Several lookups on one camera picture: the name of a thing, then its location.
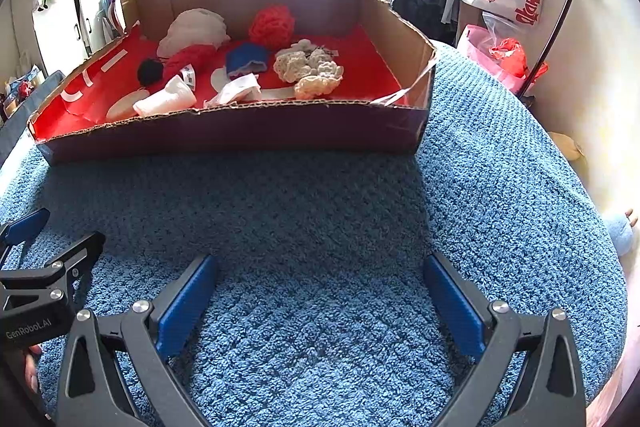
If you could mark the red plastic bag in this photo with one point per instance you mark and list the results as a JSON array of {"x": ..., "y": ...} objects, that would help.
[{"x": 510, "y": 57}]

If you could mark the tan plush toy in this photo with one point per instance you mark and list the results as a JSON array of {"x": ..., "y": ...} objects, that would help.
[{"x": 570, "y": 146}]

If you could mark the white wardrobe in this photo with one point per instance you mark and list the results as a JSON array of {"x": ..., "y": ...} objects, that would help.
[{"x": 65, "y": 32}]

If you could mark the white cloth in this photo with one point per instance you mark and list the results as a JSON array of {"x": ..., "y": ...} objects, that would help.
[{"x": 165, "y": 99}]

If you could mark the person's left hand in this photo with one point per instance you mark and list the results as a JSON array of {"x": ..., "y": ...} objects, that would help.
[{"x": 31, "y": 369}]

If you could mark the group of small containers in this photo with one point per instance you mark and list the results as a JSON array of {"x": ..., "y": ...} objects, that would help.
[{"x": 22, "y": 87}]

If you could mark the blue knitted cloth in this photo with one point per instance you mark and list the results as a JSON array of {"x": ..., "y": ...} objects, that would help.
[{"x": 245, "y": 57}]

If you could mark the red knitted cloth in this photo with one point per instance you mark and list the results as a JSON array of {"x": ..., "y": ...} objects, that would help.
[{"x": 187, "y": 57}]

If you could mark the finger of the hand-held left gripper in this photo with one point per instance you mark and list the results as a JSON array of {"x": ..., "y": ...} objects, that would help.
[
  {"x": 25, "y": 227},
  {"x": 82, "y": 252}
]

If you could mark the white mesh bath pouf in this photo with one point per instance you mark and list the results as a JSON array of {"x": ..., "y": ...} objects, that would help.
[{"x": 195, "y": 29}]

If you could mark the brown cardboard box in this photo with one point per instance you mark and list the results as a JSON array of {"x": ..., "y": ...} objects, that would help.
[{"x": 240, "y": 134}]

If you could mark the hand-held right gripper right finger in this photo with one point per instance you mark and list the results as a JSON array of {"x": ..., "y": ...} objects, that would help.
[{"x": 452, "y": 304}]

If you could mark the black clothes rack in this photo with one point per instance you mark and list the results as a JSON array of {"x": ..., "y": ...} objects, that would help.
[{"x": 565, "y": 7}]

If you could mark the red mesh bath pouf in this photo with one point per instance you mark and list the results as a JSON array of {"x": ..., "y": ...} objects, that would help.
[{"x": 272, "y": 24}]

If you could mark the pink bedding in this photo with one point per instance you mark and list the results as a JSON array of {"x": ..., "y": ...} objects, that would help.
[{"x": 612, "y": 397}]

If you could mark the clear plastic bag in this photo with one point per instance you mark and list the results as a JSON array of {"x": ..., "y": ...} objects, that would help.
[{"x": 500, "y": 24}]

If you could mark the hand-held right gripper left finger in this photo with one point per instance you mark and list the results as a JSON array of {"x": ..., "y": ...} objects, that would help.
[{"x": 187, "y": 307}]

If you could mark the blue plush toy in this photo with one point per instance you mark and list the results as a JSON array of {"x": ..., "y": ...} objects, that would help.
[{"x": 620, "y": 229}]

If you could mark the chair with white cover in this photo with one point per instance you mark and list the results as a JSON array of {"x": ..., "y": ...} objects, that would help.
[{"x": 119, "y": 7}]

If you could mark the table with dark cloth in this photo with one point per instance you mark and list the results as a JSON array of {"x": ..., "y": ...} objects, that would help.
[{"x": 52, "y": 82}]

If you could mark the cream crocheted scrunchie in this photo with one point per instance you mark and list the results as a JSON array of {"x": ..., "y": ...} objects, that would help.
[{"x": 295, "y": 64}]

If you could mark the blue knitted blanket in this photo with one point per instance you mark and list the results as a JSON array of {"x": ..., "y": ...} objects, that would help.
[{"x": 325, "y": 217}]

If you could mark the pink plastic bag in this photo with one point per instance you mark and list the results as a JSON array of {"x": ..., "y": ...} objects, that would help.
[{"x": 475, "y": 44}]

